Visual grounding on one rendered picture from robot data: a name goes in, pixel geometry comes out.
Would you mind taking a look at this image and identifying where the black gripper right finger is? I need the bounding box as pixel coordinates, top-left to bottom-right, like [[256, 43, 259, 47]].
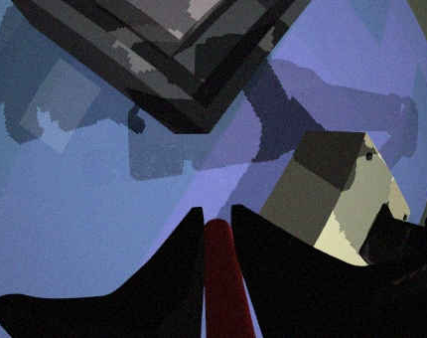
[[230, 205, 427, 338]]

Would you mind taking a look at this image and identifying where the dark red peg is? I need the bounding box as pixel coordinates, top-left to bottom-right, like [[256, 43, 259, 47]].
[[205, 218, 256, 338]]

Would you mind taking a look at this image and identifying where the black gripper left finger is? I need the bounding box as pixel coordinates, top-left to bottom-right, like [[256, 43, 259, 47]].
[[0, 208, 206, 338]]

